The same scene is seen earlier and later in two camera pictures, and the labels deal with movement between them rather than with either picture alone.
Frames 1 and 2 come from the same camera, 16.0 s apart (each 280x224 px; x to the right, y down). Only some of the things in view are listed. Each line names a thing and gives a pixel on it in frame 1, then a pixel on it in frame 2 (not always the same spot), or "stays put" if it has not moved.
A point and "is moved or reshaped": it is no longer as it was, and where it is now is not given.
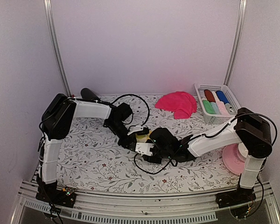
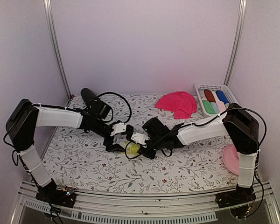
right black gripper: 152,160 -> 151,155
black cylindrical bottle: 87,94 stays put
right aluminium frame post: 241,16 stays put
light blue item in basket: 215,108 stays put
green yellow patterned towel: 143,138 is moved or reshaped
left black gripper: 130,139 -> 116,148
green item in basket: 208,107 stays put
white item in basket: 202,94 stays put
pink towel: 182,104 stays put
